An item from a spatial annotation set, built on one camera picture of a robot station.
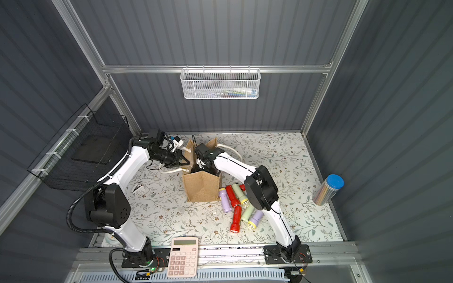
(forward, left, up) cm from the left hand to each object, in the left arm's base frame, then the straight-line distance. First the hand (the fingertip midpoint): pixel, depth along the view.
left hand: (191, 165), depth 83 cm
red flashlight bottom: (-23, -21, -15) cm, 35 cm away
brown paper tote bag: (-8, -4, -6) cm, 11 cm away
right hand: (-3, -3, -10) cm, 11 cm away
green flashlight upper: (-11, -25, -14) cm, 31 cm away
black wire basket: (-1, +43, +11) cm, 44 cm away
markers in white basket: (+34, -23, +18) cm, 44 cm away
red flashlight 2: (-4, -26, -15) cm, 30 cm away
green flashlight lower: (-17, -27, -14) cm, 35 cm away
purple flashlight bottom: (-21, -30, -14) cm, 40 cm away
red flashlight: (-12, -21, -14) cm, 28 cm away
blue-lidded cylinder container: (-12, -62, -2) cm, 63 cm away
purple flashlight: (-10, -16, -15) cm, 24 cm away
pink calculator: (-36, +1, -16) cm, 39 cm away
